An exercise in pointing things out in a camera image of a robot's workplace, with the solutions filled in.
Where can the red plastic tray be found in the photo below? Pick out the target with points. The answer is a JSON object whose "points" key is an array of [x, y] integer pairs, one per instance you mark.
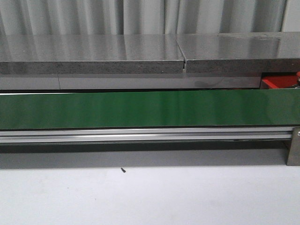
{"points": [[280, 81]]}

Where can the grey stone slab left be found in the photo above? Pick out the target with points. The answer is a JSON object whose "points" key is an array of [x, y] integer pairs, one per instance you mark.
{"points": [[90, 54]]}

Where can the grey stone slab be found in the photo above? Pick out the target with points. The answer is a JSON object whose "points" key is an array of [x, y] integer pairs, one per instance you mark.
{"points": [[263, 52], [90, 54]]}

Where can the green conveyor belt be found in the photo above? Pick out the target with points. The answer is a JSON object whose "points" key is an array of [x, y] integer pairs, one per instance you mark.
{"points": [[271, 107]]}

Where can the grey stone slab right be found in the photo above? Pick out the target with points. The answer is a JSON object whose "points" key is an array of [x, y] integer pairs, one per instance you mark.
{"points": [[263, 52]]}

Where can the grey pleated curtain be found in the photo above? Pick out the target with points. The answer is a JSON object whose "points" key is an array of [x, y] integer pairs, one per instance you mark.
{"points": [[38, 17]]}

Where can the aluminium conveyor frame rail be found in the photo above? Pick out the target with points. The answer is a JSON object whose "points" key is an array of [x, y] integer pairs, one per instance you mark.
{"points": [[149, 134]]}

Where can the steel conveyor support bracket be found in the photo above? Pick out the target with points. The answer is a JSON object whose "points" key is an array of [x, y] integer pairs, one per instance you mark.
{"points": [[294, 151]]}

